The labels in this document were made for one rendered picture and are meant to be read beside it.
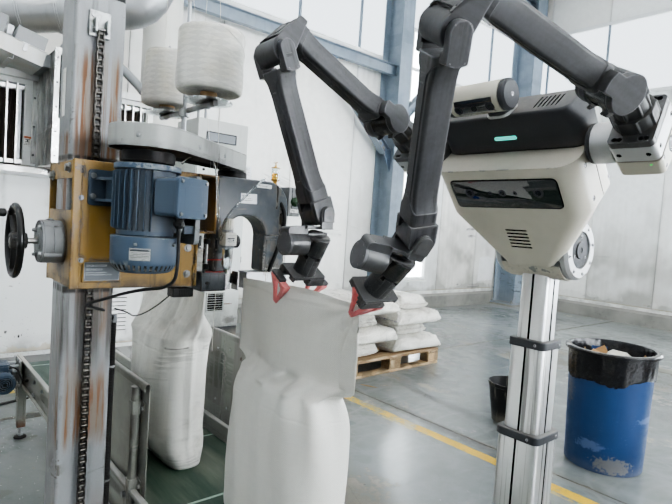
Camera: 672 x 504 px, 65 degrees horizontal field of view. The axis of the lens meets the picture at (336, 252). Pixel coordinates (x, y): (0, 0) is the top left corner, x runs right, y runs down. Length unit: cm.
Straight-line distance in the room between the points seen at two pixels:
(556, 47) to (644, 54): 885
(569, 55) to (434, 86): 26
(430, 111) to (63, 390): 112
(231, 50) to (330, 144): 570
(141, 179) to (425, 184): 63
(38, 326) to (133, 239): 304
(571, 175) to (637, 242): 808
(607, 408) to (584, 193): 203
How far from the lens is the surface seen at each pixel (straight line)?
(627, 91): 113
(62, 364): 152
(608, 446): 328
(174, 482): 189
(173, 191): 120
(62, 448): 159
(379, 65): 752
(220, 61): 136
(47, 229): 145
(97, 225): 143
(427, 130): 94
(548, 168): 128
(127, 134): 126
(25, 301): 421
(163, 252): 126
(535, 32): 99
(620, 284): 943
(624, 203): 945
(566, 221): 135
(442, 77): 91
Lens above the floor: 122
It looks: 3 degrees down
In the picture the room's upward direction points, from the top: 4 degrees clockwise
